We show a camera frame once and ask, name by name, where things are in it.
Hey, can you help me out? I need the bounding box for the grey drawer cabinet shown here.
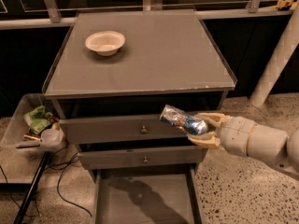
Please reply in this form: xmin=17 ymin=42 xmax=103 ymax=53
xmin=41 ymin=8 xmax=238 ymax=224

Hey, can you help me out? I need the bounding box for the grey top drawer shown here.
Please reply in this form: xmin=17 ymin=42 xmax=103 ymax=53
xmin=60 ymin=114 xmax=186 ymax=144

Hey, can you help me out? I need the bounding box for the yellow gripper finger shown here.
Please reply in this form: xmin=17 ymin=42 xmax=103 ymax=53
xmin=187 ymin=132 xmax=221 ymax=149
xmin=196 ymin=113 xmax=231 ymax=128

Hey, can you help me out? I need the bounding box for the metal railing frame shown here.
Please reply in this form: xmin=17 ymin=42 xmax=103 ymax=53
xmin=0 ymin=0 xmax=298 ymax=30

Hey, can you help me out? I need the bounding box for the white paper bowl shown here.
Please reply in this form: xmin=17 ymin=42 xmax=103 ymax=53
xmin=85 ymin=31 xmax=126 ymax=57

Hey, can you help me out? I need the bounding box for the grey middle drawer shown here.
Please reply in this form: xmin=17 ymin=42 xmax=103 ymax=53
xmin=78 ymin=146 xmax=206 ymax=170

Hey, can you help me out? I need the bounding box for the golden can in bin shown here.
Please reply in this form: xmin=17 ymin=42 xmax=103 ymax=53
xmin=22 ymin=134 xmax=41 ymax=141

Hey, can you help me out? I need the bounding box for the blue silver redbull can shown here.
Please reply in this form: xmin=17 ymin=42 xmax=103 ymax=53
xmin=160 ymin=105 xmax=208 ymax=135

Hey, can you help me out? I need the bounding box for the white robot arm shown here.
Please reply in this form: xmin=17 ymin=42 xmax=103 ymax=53
xmin=188 ymin=113 xmax=299 ymax=180

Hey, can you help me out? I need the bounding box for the grey drawer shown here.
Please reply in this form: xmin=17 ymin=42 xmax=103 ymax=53
xmin=93 ymin=164 xmax=204 ymax=224
xmin=78 ymin=146 xmax=206 ymax=170
xmin=60 ymin=114 xmax=186 ymax=144

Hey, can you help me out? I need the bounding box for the white support post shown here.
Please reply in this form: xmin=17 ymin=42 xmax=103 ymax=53
xmin=249 ymin=7 xmax=299 ymax=107

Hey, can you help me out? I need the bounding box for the grey bottom drawer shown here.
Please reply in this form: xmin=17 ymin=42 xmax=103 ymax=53
xmin=93 ymin=164 xmax=204 ymax=224

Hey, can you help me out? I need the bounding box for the clear plastic cup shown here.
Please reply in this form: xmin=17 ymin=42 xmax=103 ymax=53
xmin=41 ymin=129 xmax=62 ymax=144

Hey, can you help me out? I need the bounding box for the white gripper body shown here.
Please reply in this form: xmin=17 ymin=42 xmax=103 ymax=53
xmin=219 ymin=117 xmax=257 ymax=157

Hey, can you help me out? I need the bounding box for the yellow object on railing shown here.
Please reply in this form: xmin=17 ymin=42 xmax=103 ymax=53
xmin=276 ymin=0 xmax=297 ymax=10

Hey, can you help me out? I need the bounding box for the clear plastic storage bin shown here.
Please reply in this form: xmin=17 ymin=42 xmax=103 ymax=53
xmin=1 ymin=93 xmax=66 ymax=158

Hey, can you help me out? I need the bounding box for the brass top drawer knob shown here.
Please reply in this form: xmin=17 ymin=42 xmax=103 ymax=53
xmin=140 ymin=126 xmax=148 ymax=134

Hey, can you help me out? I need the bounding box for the green snack bag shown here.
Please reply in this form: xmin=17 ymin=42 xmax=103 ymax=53
xmin=23 ymin=105 xmax=51 ymax=134

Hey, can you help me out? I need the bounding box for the black floor cable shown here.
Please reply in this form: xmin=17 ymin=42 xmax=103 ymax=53
xmin=43 ymin=142 xmax=93 ymax=217

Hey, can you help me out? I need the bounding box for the black pole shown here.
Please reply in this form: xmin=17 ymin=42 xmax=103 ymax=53
xmin=13 ymin=152 xmax=51 ymax=224

